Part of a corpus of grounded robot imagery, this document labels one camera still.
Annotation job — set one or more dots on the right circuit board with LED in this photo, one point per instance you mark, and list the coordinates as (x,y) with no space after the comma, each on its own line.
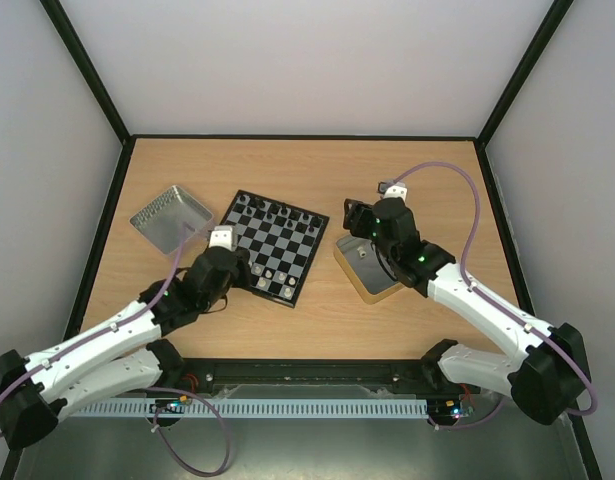
(450,409)

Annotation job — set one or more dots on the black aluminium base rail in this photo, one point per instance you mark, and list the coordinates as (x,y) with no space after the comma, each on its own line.
(396,376)

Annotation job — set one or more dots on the black chess pieces row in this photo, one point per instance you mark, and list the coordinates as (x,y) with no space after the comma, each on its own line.
(251,213)

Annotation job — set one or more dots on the black cage frame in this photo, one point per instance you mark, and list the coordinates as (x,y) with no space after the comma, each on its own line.
(118,99)

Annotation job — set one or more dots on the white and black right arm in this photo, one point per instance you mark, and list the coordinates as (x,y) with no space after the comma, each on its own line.
(542,368)

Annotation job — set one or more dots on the circuit board with led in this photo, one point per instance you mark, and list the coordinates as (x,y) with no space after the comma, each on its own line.
(450,409)
(172,405)

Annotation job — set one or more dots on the light blue slotted cable duct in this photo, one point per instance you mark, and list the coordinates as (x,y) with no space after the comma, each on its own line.
(266,409)

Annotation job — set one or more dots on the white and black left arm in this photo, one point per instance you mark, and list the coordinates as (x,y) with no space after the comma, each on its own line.
(128,351)

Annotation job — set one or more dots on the gold rimmed metal tin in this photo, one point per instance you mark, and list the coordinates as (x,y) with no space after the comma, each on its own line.
(366,275)

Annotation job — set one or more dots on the left circuit board with LED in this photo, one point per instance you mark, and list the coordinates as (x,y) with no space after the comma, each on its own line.
(172,405)

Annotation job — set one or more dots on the silver textured metal tray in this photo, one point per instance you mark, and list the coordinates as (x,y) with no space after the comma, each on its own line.
(171,218)

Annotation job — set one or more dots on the black and silver chessboard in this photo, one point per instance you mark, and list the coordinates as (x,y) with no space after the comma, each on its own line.
(290,252)

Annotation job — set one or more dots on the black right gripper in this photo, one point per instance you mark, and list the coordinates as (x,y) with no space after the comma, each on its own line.
(357,216)

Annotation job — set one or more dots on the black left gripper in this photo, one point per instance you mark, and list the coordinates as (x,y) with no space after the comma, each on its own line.
(244,279)

